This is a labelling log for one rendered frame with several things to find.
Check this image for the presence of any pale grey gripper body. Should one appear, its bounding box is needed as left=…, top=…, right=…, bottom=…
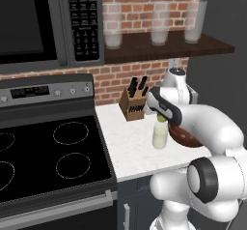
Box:
left=188, top=84, right=199, bottom=105

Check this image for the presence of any dark grey fridge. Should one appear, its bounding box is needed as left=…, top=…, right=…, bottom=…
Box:
left=186, top=0, right=247, bottom=135

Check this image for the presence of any brown ice bowl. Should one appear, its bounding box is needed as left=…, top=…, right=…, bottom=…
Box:
left=167, top=121, right=205, bottom=149

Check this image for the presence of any glass of lemonade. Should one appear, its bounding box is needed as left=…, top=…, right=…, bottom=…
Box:
left=151, top=114, right=170, bottom=150

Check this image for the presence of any clear empty drinking glass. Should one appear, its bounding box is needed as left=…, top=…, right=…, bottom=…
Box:
left=102, top=2, right=124, bottom=50
left=183, top=0, right=208, bottom=44
left=150, top=0, right=171, bottom=46

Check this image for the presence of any wooden knife block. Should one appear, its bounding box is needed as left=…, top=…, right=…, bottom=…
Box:
left=118, top=86, right=150, bottom=123

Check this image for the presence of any dark blue cupboard door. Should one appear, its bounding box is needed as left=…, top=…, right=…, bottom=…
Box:
left=117, top=175, right=166, bottom=230

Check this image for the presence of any black stove with hob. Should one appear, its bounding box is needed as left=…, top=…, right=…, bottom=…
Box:
left=0, top=72, right=119, bottom=230

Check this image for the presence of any black and grey microwave oven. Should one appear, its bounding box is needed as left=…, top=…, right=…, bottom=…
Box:
left=0, top=0, right=106, bottom=75

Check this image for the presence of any white wall socket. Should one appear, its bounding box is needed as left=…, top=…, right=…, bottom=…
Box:
left=168, top=58, right=181, bottom=70

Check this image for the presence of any black knife handle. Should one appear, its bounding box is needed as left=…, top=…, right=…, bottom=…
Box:
left=127, top=77, right=139, bottom=99
left=141, top=85, right=150, bottom=98
left=138, top=75, right=149, bottom=91

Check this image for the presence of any dark wooden wall shelf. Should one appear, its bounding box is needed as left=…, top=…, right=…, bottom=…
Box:
left=102, top=30, right=236, bottom=65

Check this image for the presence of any silver cupboard door handle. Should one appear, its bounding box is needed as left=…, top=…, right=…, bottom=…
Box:
left=123, top=202, right=131, bottom=230

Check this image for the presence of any silver oven door handle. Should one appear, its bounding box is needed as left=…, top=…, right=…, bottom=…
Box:
left=0, top=189, right=119, bottom=230

